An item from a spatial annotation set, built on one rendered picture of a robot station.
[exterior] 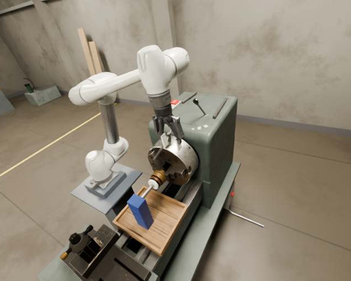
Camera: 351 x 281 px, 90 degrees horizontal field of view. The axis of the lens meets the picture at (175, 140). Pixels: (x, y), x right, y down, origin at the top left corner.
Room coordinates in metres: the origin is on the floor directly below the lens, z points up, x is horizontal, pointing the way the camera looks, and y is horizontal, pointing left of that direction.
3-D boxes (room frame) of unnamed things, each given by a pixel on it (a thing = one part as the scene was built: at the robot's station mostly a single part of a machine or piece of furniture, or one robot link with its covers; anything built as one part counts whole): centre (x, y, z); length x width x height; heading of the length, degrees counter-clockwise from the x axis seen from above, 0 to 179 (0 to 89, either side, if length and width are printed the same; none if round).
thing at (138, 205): (0.56, 0.25, 1.00); 0.08 x 0.06 x 0.23; 53
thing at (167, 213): (0.60, 0.22, 0.89); 0.36 x 0.30 x 0.04; 53
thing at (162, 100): (0.67, 0.03, 1.59); 0.09 x 0.09 x 0.06
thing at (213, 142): (1.17, -0.18, 1.06); 0.59 x 0.48 x 0.39; 143
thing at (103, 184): (1.05, 0.66, 0.83); 0.22 x 0.18 x 0.06; 145
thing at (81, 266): (0.41, 0.47, 1.00); 0.20 x 0.10 x 0.05; 143
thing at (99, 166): (1.07, 0.64, 0.97); 0.18 x 0.16 x 0.22; 145
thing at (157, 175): (0.72, 0.14, 1.08); 0.09 x 0.09 x 0.09; 53
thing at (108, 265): (0.35, 0.43, 0.95); 0.43 x 0.18 x 0.04; 53
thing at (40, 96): (5.87, 4.02, 0.37); 0.77 x 0.63 x 0.74; 145
